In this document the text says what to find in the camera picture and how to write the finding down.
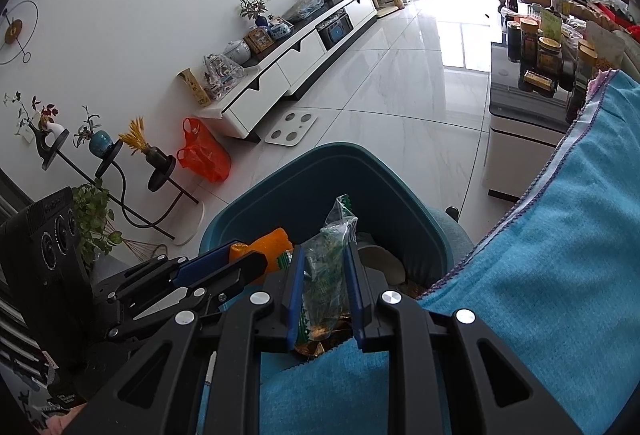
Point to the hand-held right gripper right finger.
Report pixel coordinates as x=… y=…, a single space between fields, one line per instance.
x=354 y=300

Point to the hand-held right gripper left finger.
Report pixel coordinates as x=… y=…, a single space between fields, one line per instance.
x=296 y=300

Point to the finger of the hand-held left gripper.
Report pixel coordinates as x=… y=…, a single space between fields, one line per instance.
x=207 y=265
x=225 y=280

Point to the clear green printed wrapper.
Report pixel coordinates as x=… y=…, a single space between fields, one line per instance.
x=325 y=265

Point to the orange foil wrapper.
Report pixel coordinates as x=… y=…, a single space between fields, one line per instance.
x=272 y=247

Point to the teal plastic bin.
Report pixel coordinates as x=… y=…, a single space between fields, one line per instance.
x=310 y=175

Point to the person's left forearm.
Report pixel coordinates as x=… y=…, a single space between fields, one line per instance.
x=65 y=422

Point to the green leafy floor plant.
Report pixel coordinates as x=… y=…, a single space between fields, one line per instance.
x=95 y=220

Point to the black curved plant stand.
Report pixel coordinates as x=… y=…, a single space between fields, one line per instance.
x=160 y=177

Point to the orange plastic bag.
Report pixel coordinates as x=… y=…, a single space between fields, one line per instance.
x=205 y=157

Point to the grey blue chair seat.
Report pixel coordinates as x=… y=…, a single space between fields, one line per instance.
x=450 y=235

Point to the black vase with wheat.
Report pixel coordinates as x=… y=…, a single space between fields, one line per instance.
x=155 y=157

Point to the blue vase with sprigs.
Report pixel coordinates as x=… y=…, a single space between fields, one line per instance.
x=99 y=142

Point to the white vase with red flowers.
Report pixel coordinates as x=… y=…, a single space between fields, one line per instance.
x=50 y=127

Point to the white bathroom scale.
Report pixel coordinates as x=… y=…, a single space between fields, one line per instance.
x=292 y=127

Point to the yellow gift box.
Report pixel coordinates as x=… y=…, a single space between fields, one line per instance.
x=195 y=87

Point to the ship model in clear wrap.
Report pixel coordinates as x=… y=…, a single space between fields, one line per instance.
x=222 y=75

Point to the blue floral blanket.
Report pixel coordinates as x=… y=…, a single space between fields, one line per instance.
x=550 y=265

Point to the white ceramic jar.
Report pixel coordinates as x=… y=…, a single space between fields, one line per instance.
x=236 y=52

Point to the white TV cabinet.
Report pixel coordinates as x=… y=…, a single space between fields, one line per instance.
x=305 y=47

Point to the blue white porcelain jar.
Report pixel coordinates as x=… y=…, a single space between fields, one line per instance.
x=279 y=29

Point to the glass top coffee table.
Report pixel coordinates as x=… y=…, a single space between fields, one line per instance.
x=520 y=115

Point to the small plant in blue vase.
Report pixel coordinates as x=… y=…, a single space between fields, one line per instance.
x=254 y=10

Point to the clear wrapped bundle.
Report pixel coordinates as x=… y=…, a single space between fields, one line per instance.
x=302 y=7

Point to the cluster of glass jars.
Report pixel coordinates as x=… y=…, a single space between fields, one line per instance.
x=547 y=50

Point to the green paper carton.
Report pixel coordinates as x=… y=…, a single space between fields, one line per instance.
x=551 y=24

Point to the brown paper bag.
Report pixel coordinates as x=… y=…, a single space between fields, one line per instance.
x=605 y=45

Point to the red cloth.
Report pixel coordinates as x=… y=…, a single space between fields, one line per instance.
x=620 y=15

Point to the green brown sectional sofa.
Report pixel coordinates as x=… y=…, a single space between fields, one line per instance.
x=625 y=12

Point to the wooden picture frame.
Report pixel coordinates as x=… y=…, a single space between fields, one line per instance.
x=258 y=41

